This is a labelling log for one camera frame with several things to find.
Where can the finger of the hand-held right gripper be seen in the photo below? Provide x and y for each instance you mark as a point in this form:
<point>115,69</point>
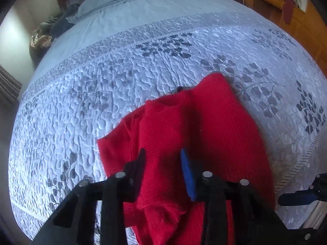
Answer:
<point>316,236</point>
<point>296,199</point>

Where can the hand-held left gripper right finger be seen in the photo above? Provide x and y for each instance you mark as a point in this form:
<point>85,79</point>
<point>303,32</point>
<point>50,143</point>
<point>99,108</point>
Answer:
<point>189,176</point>

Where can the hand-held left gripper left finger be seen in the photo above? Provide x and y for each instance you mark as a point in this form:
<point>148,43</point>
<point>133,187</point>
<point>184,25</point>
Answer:
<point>138,173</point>

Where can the red knit sweater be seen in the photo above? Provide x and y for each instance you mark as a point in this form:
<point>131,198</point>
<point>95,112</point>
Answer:
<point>191,122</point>

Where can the grey floral quilted bedspread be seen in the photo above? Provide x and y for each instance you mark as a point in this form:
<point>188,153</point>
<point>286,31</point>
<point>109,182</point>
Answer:
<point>89,94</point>

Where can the grey beige curtain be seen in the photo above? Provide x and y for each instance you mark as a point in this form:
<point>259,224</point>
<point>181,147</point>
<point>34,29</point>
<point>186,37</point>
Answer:
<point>9,84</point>

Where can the gold floral cloth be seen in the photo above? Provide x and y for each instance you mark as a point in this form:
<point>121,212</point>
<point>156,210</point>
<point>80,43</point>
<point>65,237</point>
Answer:
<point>39,39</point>

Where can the dark blue cloth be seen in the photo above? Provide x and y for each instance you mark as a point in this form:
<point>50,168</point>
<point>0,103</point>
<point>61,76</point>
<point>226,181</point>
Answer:
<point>61,24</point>

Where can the plain blue bed sheet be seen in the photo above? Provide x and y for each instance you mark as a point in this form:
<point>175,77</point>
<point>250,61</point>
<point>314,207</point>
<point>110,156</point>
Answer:
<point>178,2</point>

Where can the grey green cloth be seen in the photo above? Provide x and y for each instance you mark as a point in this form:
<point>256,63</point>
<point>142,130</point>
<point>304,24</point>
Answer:
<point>48,24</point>

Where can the wooden cabinet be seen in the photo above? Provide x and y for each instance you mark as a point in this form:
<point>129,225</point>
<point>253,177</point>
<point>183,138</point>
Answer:
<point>311,23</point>

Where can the dark red cloth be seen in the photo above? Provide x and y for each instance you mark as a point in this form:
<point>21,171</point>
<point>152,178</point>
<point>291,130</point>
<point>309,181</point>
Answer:
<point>288,7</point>

